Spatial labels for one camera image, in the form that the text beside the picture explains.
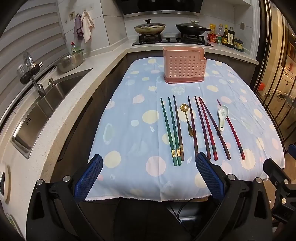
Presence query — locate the black gas stove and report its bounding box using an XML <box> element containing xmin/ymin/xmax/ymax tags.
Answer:
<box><xmin>132</xmin><ymin>32</ymin><xmax>208</xmax><ymax>47</ymax></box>

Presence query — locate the brown chopstick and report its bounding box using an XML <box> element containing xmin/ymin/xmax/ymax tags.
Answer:
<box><xmin>173</xmin><ymin>95</ymin><xmax>185</xmax><ymax>161</ymax></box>

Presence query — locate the glass wok lid black knob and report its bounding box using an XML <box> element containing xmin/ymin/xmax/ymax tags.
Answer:
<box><xmin>134</xmin><ymin>19</ymin><xmax>165</xmax><ymax>29</ymax></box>

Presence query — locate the dark maroon chopstick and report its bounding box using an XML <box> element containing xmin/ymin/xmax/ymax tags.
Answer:
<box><xmin>194</xmin><ymin>96</ymin><xmax>211</xmax><ymax>160</ymax></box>
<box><xmin>187</xmin><ymin>96</ymin><xmax>199</xmax><ymax>154</ymax></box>

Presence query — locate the blue polka dot tablecloth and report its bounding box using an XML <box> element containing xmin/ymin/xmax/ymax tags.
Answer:
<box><xmin>84</xmin><ymin>58</ymin><xmax>285</xmax><ymax>202</ymax></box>

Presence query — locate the gold flower spoon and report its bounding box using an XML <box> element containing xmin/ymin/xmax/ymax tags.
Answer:
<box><xmin>180</xmin><ymin>103</ymin><xmax>194</xmax><ymax>138</ymax></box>

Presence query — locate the pink perforated utensil holder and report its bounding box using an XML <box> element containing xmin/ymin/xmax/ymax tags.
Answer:
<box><xmin>162</xmin><ymin>47</ymin><xmax>206</xmax><ymax>83</ymax></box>

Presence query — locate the glass wok lid white knob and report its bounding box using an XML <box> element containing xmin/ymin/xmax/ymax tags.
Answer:
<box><xmin>176</xmin><ymin>20</ymin><xmax>205</xmax><ymax>28</ymax></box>

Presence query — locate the white plate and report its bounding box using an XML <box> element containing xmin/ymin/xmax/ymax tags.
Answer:
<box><xmin>0</xmin><ymin>163</ymin><xmax>11</xmax><ymax>201</ymax></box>

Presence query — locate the white ceramic spoon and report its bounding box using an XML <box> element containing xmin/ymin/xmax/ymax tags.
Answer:
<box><xmin>217</xmin><ymin>105</ymin><xmax>230</xmax><ymax>131</ymax></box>

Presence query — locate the beige wok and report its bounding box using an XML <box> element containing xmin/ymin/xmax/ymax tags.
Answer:
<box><xmin>134</xmin><ymin>23</ymin><xmax>166</xmax><ymax>36</ymax></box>

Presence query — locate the speckled kitchen counter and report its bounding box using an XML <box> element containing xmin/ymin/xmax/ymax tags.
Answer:
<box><xmin>0</xmin><ymin>35</ymin><xmax>259</xmax><ymax>241</ymax></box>

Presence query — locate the stainless steel sink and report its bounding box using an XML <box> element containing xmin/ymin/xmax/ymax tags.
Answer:
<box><xmin>10</xmin><ymin>68</ymin><xmax>93</xmax><ymax>159</ymax></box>

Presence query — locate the white window blind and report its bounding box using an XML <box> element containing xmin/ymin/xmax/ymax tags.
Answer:
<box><xmin>0</xmin><ymin>0</ymin><xmax>68</xmax><ymax>112</ymax></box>

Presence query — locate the black framed glass door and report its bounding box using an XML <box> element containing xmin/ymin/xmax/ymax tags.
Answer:
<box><xmin>254</xmin><ymin>0</ymin><xmax>296</xmax><ymax>142</ymax></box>

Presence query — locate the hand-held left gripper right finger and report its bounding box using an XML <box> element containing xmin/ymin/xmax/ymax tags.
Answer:
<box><xmin>192</xmin><ymin>152</ymin><xmax>273</xmax><ymax>241</ymax></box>

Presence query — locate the seasoning jar set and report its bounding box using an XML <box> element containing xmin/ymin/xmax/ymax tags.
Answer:
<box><xmin>233</xmin><ymin>38</ymin><xmax>245</xmax><ymax>51</ymax></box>

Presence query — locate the white hanging towel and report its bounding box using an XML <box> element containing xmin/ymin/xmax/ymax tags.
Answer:
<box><xmin>81</xmin><ymin>11</ymin><xmax>95</xmax><ymax>43</ymax></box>

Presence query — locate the black cable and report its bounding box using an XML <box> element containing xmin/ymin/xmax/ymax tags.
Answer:
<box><xmin>171</xmin><ymin>199</ymin><xmax>199</xmax><ymax>223</ymax></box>

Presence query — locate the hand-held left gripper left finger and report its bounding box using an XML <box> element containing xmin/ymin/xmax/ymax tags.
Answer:
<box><xmin>26</xmin><ymin>154</ymin><xmax>103</xmax><ymax>241</ymax></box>

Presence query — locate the red chopstick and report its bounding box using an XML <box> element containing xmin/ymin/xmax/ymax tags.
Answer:
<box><xmin>199</xmin><ymin>97</ymin><xmax>218</xmax><ymax>161</ymax></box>
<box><xmin>217</xmin><ymin>99</ymin><xmax>246</xmax><ymax>160</ymax></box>

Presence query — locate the black wok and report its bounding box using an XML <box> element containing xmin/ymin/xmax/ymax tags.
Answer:
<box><xmin>175</xmin><ymin>23</ymin><xmax>212</xmax><ymax>37</ymax></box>

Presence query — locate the black range hood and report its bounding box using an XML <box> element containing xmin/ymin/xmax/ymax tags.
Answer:
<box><xmin>116</xmin><ymin>0</ymin><xmax>204</xmax><ymax>16</ymax></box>

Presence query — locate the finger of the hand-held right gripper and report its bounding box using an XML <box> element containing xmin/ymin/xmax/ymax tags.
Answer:
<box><xmin>263</xmin><ymin>158</ymin><xmax>290</xmax><ymax>186</ymax></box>

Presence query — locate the green chopstick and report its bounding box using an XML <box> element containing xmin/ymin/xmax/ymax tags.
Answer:
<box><xmin>168</xmin><ymin>97</ymin><xmax>182</xmax><ymax>166</ymax></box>
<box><xmin>160</xmin><ymin>98</ymin><xmax>177</xmax><ymax>166</ymax></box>

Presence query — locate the chrome faucet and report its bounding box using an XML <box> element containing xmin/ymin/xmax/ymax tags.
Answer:
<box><xmin>17</xmin><ymin>52</ymin><xmax>47</xmax><ymax>98</ymax></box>

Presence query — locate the dark soy sauce bottle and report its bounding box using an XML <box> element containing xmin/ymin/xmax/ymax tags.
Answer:
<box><xmin>227</xmin><ymin>29</ymin><xmax>236</xmax><ymax>48</ymax></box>

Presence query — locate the purple hanging towel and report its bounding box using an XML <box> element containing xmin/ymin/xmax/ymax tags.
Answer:
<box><xmin>73</xmin><ymin>14</ymin><xmax>84</xmax><ymax>39</ymax></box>

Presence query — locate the dark purple chopstick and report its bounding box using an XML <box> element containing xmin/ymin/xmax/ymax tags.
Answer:
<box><xmin>200</xmin><ymin>98</ymin><xmax>231</xmax><ymax>160</ymax></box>

